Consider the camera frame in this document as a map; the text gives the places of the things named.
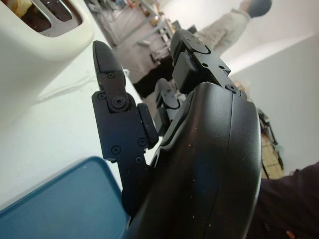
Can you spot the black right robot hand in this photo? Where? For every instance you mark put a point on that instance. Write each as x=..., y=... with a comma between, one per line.
x=199, y=149

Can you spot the person in dark sweater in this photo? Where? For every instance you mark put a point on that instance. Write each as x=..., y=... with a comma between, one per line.
x=286, y=204

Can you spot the person in beige jacket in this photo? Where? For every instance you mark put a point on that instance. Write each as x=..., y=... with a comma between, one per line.
x=229, y=27

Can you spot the cream white toaster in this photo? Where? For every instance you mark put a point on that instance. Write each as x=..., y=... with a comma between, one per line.
x=37, y=62

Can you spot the cluttered wooden shelf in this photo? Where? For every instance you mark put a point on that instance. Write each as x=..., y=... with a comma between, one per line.
x=270, y=149

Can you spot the dark blue plastic tray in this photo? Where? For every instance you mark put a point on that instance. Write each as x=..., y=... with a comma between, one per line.
x=62, y=204

